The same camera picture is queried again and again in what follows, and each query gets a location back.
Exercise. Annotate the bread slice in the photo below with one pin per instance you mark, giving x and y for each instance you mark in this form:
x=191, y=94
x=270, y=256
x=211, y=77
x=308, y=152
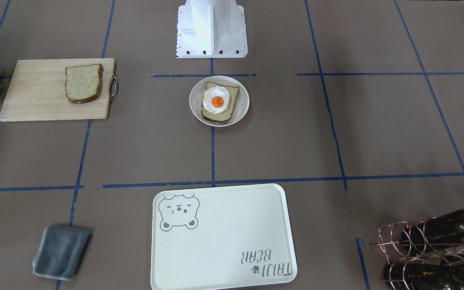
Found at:
x=83, y=83
x=223, y=117

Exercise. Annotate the fried egg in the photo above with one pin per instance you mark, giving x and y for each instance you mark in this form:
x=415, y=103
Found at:
x=216, y=100

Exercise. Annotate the dark wine bottle lower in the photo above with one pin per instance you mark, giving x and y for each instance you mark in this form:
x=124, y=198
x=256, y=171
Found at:
x=415, y=276

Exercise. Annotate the grey folded cloth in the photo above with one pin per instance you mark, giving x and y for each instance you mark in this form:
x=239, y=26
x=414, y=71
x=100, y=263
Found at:
x=61, y=252

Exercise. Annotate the dark wine bottle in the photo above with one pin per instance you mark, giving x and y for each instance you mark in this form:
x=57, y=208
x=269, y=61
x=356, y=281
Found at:
x=415, y=276
x=435, y=234

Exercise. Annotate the dark wine bottle upper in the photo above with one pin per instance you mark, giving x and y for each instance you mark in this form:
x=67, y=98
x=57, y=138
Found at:
x=435, y=234

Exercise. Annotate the copper wire bottle rack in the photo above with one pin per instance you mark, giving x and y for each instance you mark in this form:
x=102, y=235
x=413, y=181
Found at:
x=425, y=255

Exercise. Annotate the white round plate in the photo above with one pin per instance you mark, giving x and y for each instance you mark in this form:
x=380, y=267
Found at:
x=242, y=103

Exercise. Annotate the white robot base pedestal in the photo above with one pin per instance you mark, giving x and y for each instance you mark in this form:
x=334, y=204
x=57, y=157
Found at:
x=211, y=29

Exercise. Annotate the cream bear tray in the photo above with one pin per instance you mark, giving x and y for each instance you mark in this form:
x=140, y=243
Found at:
x=221, y=237

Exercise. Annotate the bamboo cutting board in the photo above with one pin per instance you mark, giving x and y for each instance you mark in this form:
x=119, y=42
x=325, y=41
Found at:
x=36, y=91

